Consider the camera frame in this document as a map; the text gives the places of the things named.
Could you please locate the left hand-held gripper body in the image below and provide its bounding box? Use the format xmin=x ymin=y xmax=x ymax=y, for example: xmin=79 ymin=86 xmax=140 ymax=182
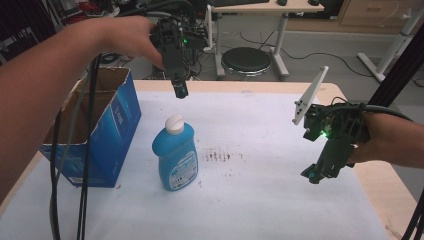
xmin=149 ymin=16 xmax=209 ymax=86

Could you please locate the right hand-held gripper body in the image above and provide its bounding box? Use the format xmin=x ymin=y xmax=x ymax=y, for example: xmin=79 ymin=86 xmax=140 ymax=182
xmin=292 ymin=65 xmax=372 ymax=178

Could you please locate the person's right hand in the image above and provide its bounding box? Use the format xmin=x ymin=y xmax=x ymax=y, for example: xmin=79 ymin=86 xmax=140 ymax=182
xmin=346 ymin=112 xmax=403 ymax=165

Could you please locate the person's left hand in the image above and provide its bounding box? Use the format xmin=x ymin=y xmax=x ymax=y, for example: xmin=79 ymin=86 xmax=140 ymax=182
xmin=94 ymin=15 xmax=165 ymax=70

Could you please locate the white table sheet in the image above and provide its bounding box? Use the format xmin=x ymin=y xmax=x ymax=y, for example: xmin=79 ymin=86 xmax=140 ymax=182
xmin=0 ymin=90 xmax=389 ymax=240

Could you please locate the blue detergent bottle white cap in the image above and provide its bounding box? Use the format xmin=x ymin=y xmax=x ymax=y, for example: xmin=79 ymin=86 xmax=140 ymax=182
xmin=151 ymin=113 xmax=200 ymax=192

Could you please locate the black round stool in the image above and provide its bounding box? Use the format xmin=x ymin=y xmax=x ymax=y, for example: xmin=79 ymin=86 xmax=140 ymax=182
xmin=220 ymin=46 xmax=273 ymax=80

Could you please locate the black keyboard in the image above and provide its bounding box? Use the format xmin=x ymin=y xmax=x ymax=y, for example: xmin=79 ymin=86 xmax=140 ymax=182
xmin=206 ymin=0 xmax=271 ymax=8

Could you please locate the blue cardboard box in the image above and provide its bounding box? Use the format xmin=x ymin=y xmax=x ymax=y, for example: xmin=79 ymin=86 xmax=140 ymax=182
xmin=38 ymin=66 xmax=143 ymax=189

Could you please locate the black slanted stand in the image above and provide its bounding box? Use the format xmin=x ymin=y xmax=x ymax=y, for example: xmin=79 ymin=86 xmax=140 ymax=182
xmin=367 ymin=22 xmax=424 ymax=108

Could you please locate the white-legged wooden desk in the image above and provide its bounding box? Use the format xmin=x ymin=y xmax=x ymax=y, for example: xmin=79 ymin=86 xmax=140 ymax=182
xmin=203 ymin=0 xmax=325 ymax=82

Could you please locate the wooden cabinet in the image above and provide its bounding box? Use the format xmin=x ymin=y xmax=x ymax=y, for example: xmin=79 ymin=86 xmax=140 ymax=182
xmin=337 ymin=0 xmax=421 ymax=28

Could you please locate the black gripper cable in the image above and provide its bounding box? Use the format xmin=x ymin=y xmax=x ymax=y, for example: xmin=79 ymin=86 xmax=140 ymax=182
xmin=330 ymin=96 xmax=414 ymax=122

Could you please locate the black floor cable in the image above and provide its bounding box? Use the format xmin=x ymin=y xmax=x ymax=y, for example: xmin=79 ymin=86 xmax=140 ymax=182
xmin=239 ymin=30 xmax=376 ymax=78

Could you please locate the white desk leg frame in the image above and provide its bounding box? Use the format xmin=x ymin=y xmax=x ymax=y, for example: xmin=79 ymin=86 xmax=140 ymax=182
xmin=357 ymin=7 xmax=422 ymax=83

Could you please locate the thick black cable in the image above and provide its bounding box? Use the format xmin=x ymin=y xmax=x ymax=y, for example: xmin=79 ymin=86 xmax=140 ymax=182
xmin=75 ymin=53 xmax=102 ymax=240

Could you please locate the grey cable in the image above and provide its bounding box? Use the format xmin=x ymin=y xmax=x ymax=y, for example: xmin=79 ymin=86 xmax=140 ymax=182
xmin=49 ymin=71 xmax=92 ymax=240

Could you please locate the thin black cable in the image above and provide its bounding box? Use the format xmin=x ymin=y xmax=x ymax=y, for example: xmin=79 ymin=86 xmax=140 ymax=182
xmin=49 ymin=109 xmax=64 ymax=240

